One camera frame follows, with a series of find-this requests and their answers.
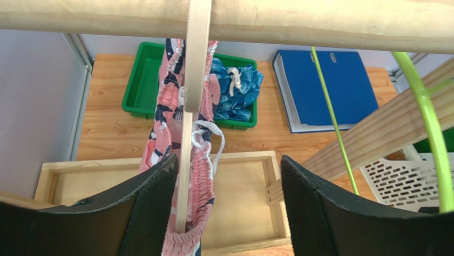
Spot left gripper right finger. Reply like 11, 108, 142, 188
281, 155, 453, 255

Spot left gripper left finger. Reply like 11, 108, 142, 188
1, 155, 178, 255

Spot pink patterned shorts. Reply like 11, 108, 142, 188
139, 38, 223, 255

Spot blue patterned shorts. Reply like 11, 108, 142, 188
210, 54, 264, 122

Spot green plastic hanger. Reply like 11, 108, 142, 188
311, 46, 453, 213

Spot wooden hanger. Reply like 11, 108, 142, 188
175, 0, 212, 234

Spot white perforated file organizer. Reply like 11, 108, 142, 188
360, 153, 439, 212

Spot green plastic tray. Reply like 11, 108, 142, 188
121, 42, 258, 130

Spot wooden clothes rack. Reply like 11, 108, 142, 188
0, 0, 454, 256

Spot blue ring binder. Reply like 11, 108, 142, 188
272, 50, 379, 133

